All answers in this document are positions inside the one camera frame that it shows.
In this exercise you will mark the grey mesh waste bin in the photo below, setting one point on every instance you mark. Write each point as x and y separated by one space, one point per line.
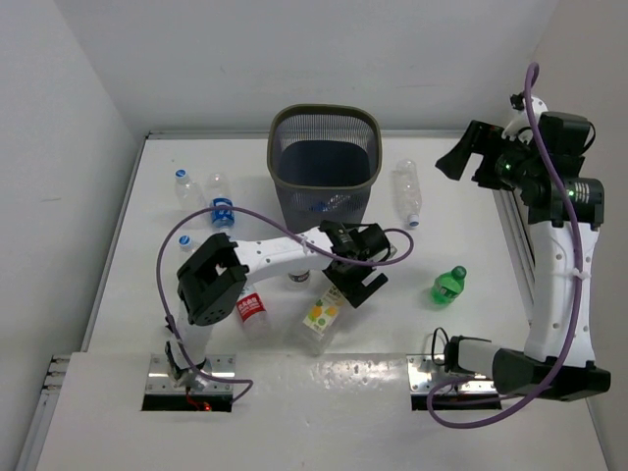
323 160

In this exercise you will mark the small black cap bottle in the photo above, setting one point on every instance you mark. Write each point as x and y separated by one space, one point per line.
298 280

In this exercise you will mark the pineapple juice bottle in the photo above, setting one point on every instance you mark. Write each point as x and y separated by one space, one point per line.
315 329

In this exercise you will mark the metal base plate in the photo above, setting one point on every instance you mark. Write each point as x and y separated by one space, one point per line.
424 374
161 380

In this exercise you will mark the clear crushed bottle right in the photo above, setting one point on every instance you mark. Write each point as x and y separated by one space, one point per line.
407 192

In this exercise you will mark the green soda bottle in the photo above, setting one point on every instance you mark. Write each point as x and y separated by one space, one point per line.
448 286

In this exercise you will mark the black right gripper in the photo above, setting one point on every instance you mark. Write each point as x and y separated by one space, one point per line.
487 139

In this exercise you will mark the blue label bottle left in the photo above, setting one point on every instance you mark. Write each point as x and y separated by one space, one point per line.
219 193

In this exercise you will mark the blue label water bottle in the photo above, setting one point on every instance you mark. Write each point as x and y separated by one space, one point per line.
328 203

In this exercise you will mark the red label water bottle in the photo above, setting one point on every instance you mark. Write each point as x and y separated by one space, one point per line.
252 314

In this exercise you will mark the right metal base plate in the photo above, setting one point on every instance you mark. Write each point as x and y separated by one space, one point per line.
424 374

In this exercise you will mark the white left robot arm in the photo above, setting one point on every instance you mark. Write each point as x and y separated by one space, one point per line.
211 280

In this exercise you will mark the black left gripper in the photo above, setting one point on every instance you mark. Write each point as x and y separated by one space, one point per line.
354 289

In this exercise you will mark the clear bottle blue cap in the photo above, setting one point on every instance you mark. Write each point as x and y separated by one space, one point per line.
188 192
186 244

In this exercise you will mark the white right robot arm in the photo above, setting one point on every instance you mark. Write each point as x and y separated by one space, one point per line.
542 160

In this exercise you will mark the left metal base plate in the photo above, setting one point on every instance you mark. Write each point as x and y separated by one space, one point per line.
161 380

